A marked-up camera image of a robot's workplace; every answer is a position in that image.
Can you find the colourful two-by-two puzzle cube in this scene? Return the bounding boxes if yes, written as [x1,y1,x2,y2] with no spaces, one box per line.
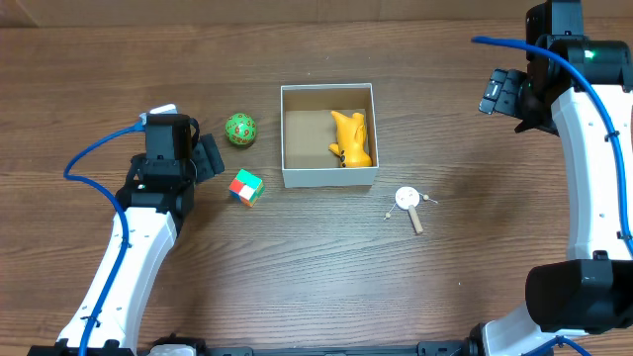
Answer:
[228,169,265,207]

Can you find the yellow rubber toy animal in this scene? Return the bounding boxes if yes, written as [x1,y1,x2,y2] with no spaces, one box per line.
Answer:
[328,111,372,168]

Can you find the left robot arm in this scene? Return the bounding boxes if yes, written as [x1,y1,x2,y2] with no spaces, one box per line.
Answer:
[29,104,225,355]

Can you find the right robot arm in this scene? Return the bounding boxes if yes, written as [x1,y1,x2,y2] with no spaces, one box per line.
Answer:
[462,0,632,355]

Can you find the green patterned ball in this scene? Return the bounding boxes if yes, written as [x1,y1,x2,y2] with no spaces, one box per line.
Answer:
[225,113,257,146]

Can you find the white cardboard box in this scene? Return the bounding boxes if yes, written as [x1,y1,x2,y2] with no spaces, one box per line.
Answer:
[280,83,380,188]

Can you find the small wooden rattle drum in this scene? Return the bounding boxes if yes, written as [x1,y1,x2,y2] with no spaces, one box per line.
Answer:
[384,186,437,234]

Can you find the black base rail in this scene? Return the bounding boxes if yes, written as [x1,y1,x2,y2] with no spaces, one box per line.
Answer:
[138,337,485,356]

